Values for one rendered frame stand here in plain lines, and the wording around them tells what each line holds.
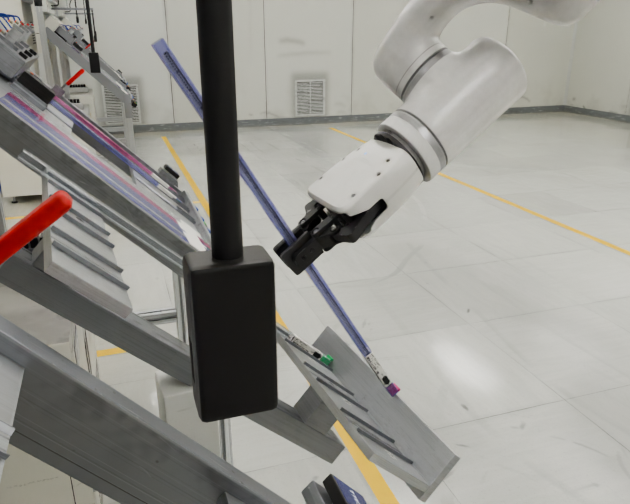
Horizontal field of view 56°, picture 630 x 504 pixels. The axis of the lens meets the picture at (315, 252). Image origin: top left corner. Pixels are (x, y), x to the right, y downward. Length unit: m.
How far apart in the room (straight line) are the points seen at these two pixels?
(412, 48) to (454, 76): 0.06
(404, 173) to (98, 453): 0.39
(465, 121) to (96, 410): 0.46
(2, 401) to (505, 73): 0.56
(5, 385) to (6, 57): 1.13
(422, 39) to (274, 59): 7.39
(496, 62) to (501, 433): 1.52
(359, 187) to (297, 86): 7.56
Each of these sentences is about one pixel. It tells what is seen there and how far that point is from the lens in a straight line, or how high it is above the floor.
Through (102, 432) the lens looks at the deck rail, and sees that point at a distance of 0.45.
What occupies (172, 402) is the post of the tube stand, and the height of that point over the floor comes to 0.81.
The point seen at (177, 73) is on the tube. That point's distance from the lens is 0.58.
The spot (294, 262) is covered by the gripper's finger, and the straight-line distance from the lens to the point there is 0.64.
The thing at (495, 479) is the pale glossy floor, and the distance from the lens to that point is 1.88.
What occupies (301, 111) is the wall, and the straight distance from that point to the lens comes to 8.22.
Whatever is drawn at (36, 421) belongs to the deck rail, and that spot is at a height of 0.95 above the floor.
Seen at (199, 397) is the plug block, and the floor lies 1.11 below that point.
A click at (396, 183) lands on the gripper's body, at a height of 1.05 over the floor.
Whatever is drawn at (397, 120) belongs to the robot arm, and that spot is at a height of 1.10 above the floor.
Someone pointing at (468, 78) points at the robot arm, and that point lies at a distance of 0.68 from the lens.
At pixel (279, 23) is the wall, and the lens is 8.08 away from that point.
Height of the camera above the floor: 1.20
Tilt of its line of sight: 20 degrees down
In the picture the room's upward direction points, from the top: straight up
